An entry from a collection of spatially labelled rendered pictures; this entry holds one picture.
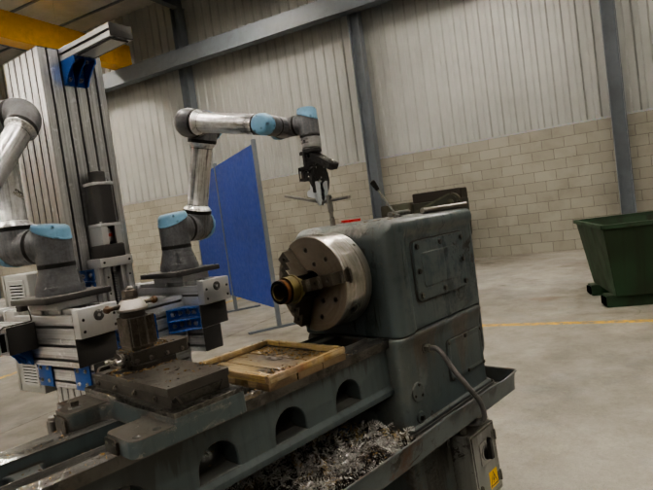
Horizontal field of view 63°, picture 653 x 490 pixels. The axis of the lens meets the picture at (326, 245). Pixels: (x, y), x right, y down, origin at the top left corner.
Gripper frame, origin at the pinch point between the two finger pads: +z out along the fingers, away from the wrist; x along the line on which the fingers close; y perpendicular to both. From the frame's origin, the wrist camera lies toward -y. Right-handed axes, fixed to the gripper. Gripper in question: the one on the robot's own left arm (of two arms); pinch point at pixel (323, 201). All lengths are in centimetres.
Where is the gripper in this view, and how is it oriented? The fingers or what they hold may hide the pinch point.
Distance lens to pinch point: 200.5
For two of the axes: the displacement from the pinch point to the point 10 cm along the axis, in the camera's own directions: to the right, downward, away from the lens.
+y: -7.2, 0.6, 6.9
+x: -6.8, 1.3, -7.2
